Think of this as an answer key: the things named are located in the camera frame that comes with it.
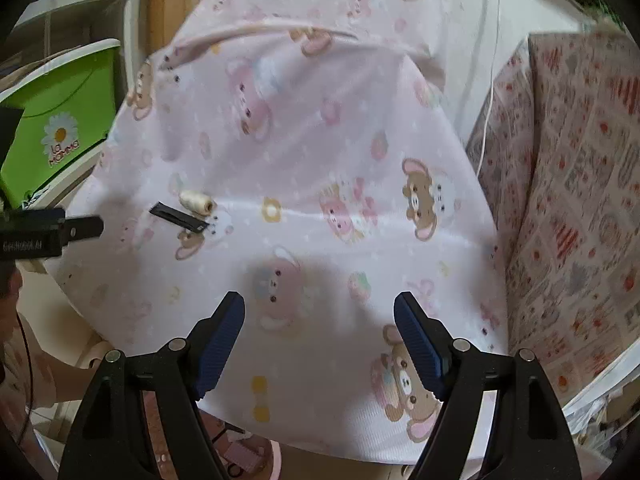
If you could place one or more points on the green daisy storage box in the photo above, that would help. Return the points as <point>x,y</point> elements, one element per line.
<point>75,100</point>

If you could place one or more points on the white shelf unit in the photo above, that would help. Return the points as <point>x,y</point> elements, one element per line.
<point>132,60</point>

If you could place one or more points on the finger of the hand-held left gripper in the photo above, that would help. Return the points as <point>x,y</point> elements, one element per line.
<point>82,228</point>

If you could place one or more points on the pink bear printed blanket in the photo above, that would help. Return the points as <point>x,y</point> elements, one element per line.
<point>310,160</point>

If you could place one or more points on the black strip wrapper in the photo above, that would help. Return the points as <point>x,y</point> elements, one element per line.
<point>175,214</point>

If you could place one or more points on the cream thread spool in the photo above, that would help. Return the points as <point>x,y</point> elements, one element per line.
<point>196,201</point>

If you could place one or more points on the brown wooden panel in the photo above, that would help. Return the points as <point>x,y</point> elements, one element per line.
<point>170,0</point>

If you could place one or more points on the red patterned quilted mat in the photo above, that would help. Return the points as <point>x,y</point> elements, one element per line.
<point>575,185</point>

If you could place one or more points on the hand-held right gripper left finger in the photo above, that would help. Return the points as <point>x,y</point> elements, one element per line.
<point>220,345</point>

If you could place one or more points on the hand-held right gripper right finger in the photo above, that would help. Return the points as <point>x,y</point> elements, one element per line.
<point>417,345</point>

